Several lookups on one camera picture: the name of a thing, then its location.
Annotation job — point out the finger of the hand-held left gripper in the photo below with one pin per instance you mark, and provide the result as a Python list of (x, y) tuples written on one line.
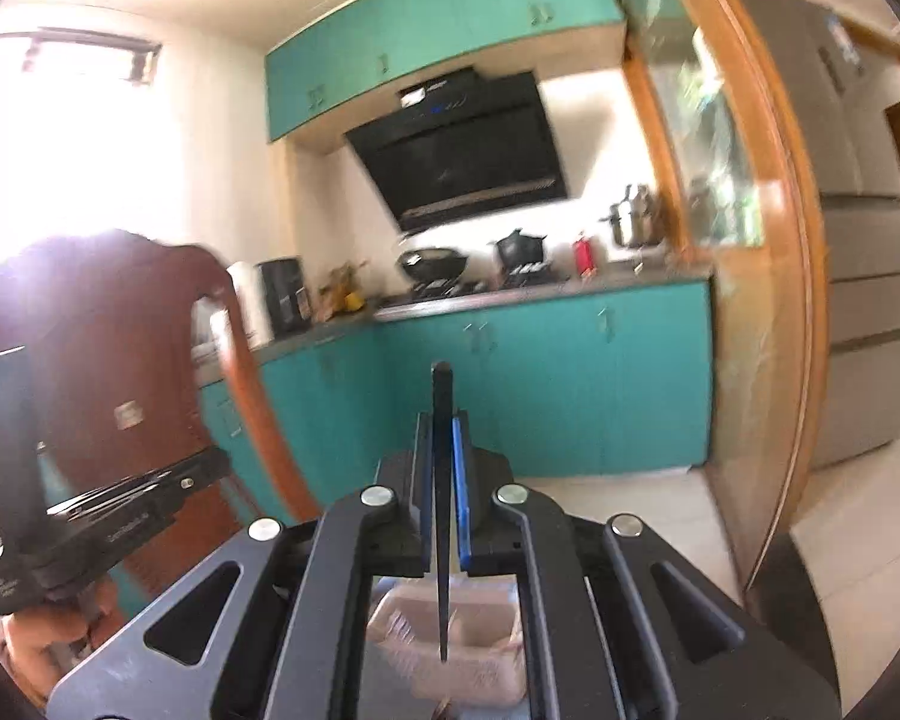
[(187, 481)]

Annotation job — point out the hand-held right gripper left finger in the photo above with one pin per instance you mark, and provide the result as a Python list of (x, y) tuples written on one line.
[(422, 495)]

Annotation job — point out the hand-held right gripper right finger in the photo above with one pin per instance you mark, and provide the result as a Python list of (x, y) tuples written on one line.
[(461, 495)]

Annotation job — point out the grey plastic utensil holder basket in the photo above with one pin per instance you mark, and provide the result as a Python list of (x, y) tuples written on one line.
[(480, 645)]

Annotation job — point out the person's left hand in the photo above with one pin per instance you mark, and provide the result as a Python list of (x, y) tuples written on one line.
[(37, 637)]

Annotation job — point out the teal base cabinets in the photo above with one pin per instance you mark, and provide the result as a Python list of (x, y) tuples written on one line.
[(570, 382)]

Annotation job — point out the dark wooden chair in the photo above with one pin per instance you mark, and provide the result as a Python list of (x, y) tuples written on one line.
[(120, 330)]

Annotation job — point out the white paper roll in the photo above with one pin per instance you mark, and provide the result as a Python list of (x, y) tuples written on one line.
[(249, 300)]

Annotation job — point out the black kitchen appliance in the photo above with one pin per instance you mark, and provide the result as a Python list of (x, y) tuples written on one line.
[(283, 296)]

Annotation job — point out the gas stove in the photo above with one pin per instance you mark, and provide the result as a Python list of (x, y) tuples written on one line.
[(480, 285)]

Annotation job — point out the yellow items on counter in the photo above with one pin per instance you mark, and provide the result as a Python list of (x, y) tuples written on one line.
[(345, 292)]

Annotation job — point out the black wok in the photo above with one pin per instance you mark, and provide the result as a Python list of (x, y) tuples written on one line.
[(433, 262)]

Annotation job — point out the black cooking pot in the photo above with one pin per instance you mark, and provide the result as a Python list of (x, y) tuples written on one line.
[(520, 247)]

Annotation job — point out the red bottle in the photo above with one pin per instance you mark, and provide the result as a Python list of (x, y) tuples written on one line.
[(585, 255)]

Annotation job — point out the grey kitchen countertop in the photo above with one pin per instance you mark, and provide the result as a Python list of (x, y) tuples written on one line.
[(645, 274)]

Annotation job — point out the stainless steel pot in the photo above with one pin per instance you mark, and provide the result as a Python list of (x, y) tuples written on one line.
[(636, 217)]

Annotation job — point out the black range hood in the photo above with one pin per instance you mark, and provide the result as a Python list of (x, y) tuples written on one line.
[(465, 150)]

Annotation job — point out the wooden framed glass partition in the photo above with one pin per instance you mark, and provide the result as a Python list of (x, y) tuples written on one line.
[(750, 240)]

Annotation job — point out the silver refrigerator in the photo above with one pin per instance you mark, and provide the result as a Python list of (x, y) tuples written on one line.
[(862, 240)]

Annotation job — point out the window vent frame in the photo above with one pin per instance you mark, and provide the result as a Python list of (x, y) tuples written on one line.
[(82, 52)]

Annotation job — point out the teal wall cabinets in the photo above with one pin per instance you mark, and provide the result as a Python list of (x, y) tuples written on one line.
[(435, 37)]

